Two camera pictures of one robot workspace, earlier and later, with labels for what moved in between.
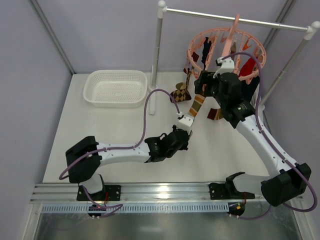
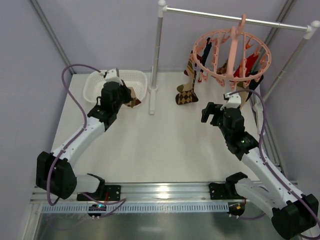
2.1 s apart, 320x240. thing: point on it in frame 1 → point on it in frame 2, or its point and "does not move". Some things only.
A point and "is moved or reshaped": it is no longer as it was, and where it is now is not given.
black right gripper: x=201 y=83 → x=215 y=116
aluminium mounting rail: x=60 y=193 does not move
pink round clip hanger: x=247 y=77 → x=235 y=33
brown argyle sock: x=182 y=94 is moved or reshaped
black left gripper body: x=185 y=136 → x=126 y=93
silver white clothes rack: x=310 y=30 does not move
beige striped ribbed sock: x=197 y=103 → x=135 y=101
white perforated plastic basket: x=116 y=88 does not move
